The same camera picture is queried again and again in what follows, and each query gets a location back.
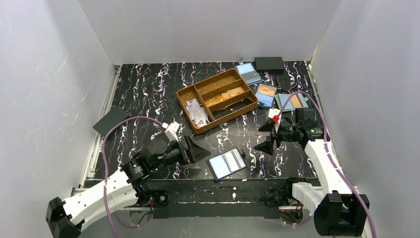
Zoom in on green card wallet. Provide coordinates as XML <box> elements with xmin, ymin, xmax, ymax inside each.
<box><xmin>274</xmin><ymin>93</ymin><xmax>309</xmax><ymax>112</ymax></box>

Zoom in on black leather card holder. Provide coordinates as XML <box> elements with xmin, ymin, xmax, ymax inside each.
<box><xmin>207</xmin><ymin>148</ymin><xmax>247</xmax><ymax>181</ymax></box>

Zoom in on dark grey card case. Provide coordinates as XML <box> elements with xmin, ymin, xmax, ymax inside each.
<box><xmin>93</xmin><ymin>107</ymin><xmax>129</xmax><ymax>137</ymax></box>

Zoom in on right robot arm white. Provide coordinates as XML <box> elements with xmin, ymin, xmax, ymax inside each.
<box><xmin>254</xmin><ymin>116</ymin><xmax>377</xmax><ymax>238</ymax></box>

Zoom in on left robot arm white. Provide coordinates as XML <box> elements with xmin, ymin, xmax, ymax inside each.
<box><xmin>46</xmin><ymin>136</ymin><xmax>211</xmax><ymax>238</ymax></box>

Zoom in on blue card holder orange card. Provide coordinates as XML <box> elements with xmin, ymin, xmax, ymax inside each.
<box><xmin>255</xmin><ymin>83</ymin><xmax>277</xmax><ymax>109</ymax></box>

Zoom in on black cards in tray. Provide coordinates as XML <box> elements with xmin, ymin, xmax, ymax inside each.
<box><xmin>212</xmin><ymin>98</ymin><xmax>253</xmax><ymax>119</ymax></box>

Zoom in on white cards in tray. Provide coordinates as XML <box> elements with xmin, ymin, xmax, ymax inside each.
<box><xmin>186</xmin><ymin>98</ymin><xmax>210</xmax><ymax>128</ymax></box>

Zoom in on tan cards in tray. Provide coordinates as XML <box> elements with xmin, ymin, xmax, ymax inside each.
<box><xmin>205</xmin><ymin>87</ymin><xmax>245</xmax><ymax>107</ymax></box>

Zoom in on light blue card holder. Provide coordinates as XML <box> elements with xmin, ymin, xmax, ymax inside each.
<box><xmin>235</xmin><ymin>62</ymin><xmax>262</xmax><ymax>86</ymax></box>

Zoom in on brown woven organizer tray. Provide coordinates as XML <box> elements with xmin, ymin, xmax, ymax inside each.
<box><xmin>176</xmin><ymin>68</ymin><xmax>258</xmax><ymax>134</ymax></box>

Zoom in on black box at back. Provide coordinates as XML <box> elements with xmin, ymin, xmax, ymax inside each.
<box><xmin>254</xmin><ymin>57</ymin><xmax>285</xmax><ymax>72</ymax></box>

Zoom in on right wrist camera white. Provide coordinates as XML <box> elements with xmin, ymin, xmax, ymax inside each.
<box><xmin>267</xmin><ymin>109</ymin><xmax>281</xmax><ymax>132</ymax></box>

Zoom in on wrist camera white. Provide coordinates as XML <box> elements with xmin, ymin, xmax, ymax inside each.
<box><xmin>267</xmin><ymin>109</ymin><xmax>281</xmax><ymax>132</ymax></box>
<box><xmin>162</xmin><ymin>121</ymin><xmax>180</xmax><ymax>142</ymax></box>

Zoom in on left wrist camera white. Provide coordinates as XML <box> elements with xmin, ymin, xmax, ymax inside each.
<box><xmin>162</xmin><ymin>121</ymin><xmax>180</xmax><ymax>142</ymax></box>

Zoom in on aluminium frame rail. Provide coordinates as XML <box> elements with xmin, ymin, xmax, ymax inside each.
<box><xmin>60</xmin><ymin>65</ymin><xmax>120</xmax><ymax>238</ymax></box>

